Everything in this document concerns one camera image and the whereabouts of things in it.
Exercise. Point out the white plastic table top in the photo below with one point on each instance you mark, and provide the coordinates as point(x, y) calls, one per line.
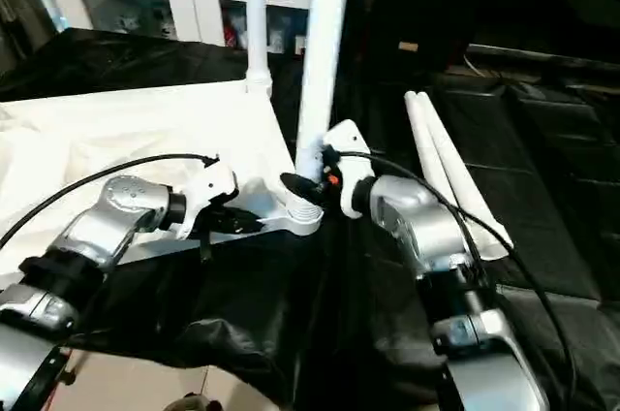
point(121, 130)

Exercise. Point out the white plastic table leg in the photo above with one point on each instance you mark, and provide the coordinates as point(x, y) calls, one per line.
point(257, 18)
point(460, 164)
point(426, 139)
point(324, 42)

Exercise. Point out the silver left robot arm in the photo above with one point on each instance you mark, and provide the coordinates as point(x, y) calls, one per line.
point(102, 227)

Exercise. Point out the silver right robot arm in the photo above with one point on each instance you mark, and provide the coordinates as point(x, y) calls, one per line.
point(426, 222)

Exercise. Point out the black plastic mat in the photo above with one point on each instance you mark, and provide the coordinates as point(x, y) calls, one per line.
point(266, 294)

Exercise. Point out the black case with yellow label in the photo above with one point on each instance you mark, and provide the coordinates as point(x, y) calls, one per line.
point(408, 46)

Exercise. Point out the long grey metal bar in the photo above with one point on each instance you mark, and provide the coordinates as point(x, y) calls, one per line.
point(542, 56)

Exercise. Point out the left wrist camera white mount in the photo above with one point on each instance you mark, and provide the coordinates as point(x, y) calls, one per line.
point(210, 188)

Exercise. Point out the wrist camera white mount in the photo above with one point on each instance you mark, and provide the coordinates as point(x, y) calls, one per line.
point(351, 154)
point(210, 188)

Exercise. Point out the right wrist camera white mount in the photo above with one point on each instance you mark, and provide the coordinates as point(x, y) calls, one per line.
point(351, 154)

